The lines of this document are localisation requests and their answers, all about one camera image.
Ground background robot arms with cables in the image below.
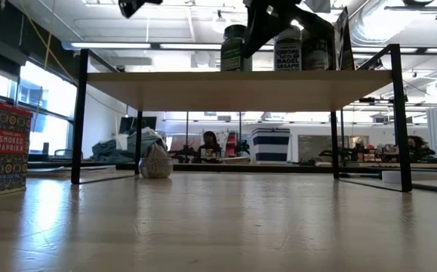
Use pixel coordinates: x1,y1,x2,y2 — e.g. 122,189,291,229
318,134,436,164

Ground white blue striped box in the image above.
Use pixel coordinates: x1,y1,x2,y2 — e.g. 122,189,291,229
249,127,292,165

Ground black camera on pole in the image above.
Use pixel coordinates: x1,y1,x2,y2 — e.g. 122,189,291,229
358,96,410,144

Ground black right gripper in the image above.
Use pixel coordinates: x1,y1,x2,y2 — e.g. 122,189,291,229
242,0,334,60

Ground red cabinet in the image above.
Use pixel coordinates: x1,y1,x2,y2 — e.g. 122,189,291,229
225,131,240,158

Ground black ceiling spotlight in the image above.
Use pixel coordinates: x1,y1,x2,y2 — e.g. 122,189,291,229
361,57,384,73

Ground silver ventilation duct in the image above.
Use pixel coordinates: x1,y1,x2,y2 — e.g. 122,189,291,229
348,0,437,48

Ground yellow hanging cable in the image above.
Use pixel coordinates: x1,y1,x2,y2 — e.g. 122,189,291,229
25,0,79,86

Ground large room window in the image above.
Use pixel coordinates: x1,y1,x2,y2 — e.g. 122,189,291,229
0,60,87,159

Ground black ceiling track fixture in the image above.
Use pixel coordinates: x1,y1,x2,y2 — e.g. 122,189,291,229
383,0,437,20

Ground green oregano spice jar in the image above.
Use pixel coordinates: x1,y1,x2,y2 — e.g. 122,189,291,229
220,24,253,73

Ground orange taco seasoning mix packet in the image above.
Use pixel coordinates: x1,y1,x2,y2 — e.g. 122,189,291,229
333,6,356,72

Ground person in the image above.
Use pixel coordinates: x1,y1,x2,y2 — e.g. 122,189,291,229
197,130,223,163

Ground red smoked paprika tin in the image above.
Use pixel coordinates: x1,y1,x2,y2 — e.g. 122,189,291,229
0,96,33,199

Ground long ceiling light strip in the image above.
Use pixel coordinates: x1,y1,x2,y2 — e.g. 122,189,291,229
62,41,437,54

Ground patterned white cloth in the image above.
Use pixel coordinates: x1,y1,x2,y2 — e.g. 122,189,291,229
217,130,229,158

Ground furikake seasoning glass jar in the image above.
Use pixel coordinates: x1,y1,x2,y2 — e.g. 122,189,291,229
301,28,334,72

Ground round white pendant lamp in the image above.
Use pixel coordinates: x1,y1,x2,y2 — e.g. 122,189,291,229
211,10,232,35

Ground dark background robot arms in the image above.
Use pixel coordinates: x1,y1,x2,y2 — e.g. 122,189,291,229
168,149,200,164

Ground black metal wood-top shelf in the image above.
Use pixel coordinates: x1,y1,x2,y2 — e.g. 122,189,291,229
70,43,414,193

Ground black background monitor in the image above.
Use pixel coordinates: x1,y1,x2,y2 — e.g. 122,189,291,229
118,116,158,135

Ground grey wall panel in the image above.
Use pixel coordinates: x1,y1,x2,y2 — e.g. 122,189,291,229
297,134,336,163

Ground pale cloth pile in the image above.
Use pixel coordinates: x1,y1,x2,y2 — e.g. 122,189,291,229
91,127,168,164

